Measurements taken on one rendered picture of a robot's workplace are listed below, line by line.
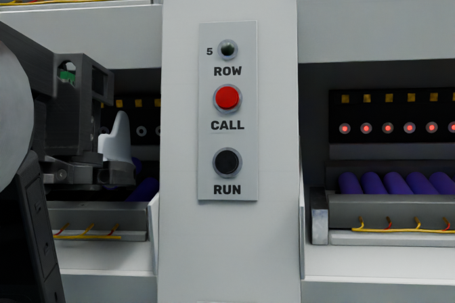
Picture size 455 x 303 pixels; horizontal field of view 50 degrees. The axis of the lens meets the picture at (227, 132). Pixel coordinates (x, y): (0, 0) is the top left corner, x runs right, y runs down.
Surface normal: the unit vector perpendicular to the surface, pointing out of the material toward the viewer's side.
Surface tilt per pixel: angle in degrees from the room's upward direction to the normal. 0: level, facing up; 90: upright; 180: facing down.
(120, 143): 90
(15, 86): 74
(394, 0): 109
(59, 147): 89
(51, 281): 90
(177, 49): 90
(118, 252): 20
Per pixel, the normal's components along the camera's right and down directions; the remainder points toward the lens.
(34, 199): 1.00, -0.01
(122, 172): 0.92, -0.04
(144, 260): -0.04, -0.97
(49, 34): -0.13, 0.22
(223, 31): -0.14, -0.11
